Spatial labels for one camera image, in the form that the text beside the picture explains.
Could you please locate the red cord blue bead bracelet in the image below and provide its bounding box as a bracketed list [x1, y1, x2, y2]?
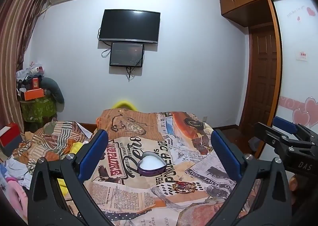
[171, 180, 198, 194]

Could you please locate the wooden bedroom door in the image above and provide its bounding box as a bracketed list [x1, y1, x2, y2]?
[240, 25, 277, 137]

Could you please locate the striped patchwork quilt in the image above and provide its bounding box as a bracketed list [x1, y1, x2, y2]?
[12, 121, 92, 174]

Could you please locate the red and white box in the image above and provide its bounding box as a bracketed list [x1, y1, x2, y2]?
[1, 123, 21, 147]

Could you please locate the green patterned cloth stand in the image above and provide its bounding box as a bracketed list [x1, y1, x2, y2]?
[20, 96, 57, 123]

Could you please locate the purple heart-shaped tin box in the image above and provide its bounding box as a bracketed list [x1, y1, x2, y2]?
[138, 151, 167, 177]

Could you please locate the newspaper print bed blanket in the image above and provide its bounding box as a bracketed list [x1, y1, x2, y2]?
[85, 108, 236, 225]

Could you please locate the orange shoe box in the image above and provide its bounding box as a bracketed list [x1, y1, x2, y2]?
[23, 88, 44, 101]

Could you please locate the grey plush pillow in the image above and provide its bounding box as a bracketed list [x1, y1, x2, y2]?
[40, 77, 65, 104]

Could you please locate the white sliding wardrobe door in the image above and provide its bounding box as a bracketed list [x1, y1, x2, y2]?
[271, 0, 317, 132]

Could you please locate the yellow round cushion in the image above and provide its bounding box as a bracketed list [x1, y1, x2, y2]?
[112, 100, 138, 111]

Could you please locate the small red box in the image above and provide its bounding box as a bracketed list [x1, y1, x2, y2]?
[31, 77, 40, 89]

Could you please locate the striped brown curtain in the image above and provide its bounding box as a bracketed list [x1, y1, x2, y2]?
[1, 0, 48, 132]

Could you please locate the small black wall monitor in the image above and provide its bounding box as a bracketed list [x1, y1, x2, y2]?
[110, 42, 144, 68]

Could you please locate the black wall television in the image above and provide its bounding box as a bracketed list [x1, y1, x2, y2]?
[99, 9, 161, 44]

